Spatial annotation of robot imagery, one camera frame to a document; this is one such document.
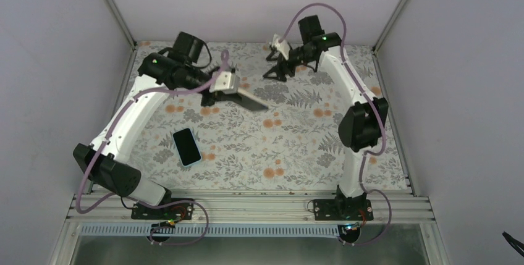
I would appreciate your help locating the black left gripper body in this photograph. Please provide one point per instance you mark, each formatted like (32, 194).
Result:
(216, 96)

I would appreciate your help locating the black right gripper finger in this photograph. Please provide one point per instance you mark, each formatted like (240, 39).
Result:
(280, 72)
(274, 56)

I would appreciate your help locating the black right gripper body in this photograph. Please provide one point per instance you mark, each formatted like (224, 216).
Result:
(306, 56)

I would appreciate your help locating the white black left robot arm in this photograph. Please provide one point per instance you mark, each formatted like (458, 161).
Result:
(104, 161)

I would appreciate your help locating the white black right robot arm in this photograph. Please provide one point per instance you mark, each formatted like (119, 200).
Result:
(362, 126)

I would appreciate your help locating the blue-cased black phone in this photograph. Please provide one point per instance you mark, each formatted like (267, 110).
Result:
(187, 147)

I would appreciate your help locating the floral patterned table mat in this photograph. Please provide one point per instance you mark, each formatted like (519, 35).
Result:
(294, 145)

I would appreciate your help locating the black object at edge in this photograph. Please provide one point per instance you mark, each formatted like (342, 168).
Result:
(514, 243)

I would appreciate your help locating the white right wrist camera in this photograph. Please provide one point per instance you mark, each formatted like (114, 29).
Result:
(281, 45)

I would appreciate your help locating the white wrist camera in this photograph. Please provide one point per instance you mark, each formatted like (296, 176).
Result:
(226, 82)
(281, 45)

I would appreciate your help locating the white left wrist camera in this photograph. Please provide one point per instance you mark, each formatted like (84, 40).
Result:
(226, 82)

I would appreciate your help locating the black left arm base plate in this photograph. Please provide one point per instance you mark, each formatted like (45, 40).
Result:
(177, 209)

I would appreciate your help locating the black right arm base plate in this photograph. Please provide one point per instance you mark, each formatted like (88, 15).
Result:
(331, 210)

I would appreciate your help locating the aluminium rail frame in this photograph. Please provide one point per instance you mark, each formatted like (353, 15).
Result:
(255, 213)

